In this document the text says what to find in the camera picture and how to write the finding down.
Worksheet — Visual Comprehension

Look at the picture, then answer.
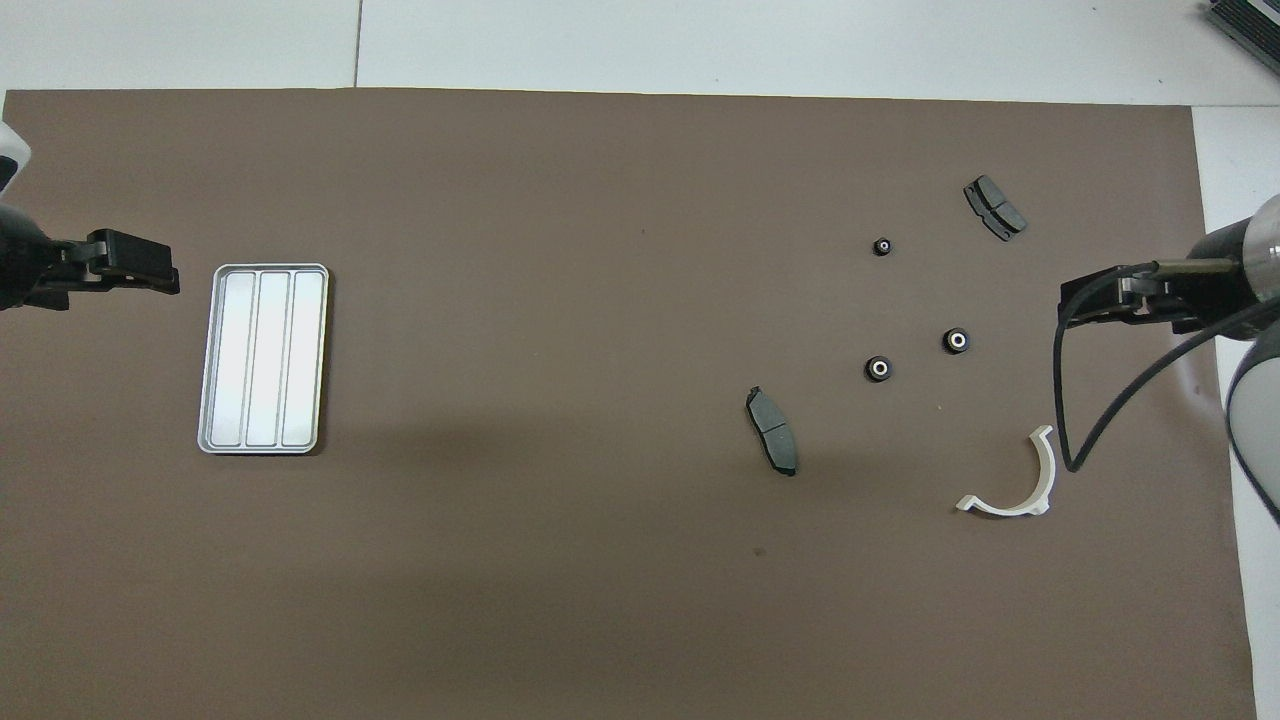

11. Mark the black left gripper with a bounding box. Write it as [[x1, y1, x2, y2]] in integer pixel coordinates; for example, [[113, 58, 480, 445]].
[[0, 205, 182, 312]]

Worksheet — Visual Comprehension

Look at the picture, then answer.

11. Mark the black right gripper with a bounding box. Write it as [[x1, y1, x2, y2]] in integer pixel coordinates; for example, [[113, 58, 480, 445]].
[[1060, 226, 1263, 337]]

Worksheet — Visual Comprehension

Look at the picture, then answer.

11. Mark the silver metal tray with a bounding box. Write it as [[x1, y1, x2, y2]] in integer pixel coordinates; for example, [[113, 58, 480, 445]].
[[197, 263, 331, 456]]

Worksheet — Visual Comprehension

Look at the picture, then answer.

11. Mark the short grey brake pad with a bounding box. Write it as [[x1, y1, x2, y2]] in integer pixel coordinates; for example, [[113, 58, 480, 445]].
[[963, 175, 1029, 243]]

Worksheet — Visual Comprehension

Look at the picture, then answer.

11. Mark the dark ribbed device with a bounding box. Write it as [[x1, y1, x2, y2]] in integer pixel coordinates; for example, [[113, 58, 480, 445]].
[[1205, 0, 1280, 63]]

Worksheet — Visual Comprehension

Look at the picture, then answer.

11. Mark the long grey brake pad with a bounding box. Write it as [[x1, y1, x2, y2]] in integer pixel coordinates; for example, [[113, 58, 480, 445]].
[[746, 386, 800, 478]]

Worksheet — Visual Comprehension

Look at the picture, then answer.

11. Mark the brown table mat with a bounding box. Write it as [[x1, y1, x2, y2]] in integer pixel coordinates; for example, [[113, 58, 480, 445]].
[[0, 88, 1259, 720]]

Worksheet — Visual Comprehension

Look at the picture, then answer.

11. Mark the white curved plastic bracket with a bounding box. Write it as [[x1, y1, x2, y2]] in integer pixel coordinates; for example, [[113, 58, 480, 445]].
[[956, 425, 1057, 518]]

